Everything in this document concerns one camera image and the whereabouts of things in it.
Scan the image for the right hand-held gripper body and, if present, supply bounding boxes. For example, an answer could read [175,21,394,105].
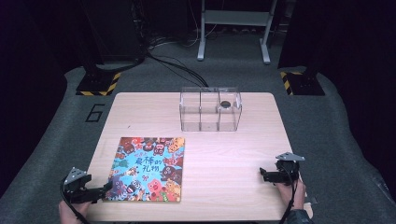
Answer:
[275,151,306,185]

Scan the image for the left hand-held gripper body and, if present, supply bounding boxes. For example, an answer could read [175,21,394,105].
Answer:
[62,166,95,205]

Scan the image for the colourful cartoon picture book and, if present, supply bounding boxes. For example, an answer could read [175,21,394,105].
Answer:
[104,136,186,203]

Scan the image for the clear acrylic divided box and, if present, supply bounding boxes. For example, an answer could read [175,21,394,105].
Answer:
[178,86,243,133]

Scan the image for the person's left hand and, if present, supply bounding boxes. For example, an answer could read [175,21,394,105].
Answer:
[58,200,93,224]

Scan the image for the grey carpet mat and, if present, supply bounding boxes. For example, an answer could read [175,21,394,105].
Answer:
[0,32,396,224]

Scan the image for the black stand with striped base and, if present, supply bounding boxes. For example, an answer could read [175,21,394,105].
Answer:
[75,0,122,97]
[279,0,327,97]

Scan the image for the white metal stand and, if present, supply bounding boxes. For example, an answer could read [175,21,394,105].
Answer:
[196,0,278,65]

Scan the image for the black cabinet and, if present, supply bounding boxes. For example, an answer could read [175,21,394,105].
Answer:
[79,0,148,64]

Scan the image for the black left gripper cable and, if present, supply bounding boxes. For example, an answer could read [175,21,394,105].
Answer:
[59,178,92,224]

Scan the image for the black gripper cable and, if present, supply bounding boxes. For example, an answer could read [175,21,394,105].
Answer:
[278,167,300,224]
[59,178,92,224]

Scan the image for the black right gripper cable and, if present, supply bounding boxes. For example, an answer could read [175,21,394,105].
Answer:
[278,167,300,224]

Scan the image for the black floor cables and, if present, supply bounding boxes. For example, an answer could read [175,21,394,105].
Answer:
[144,34,210,89]

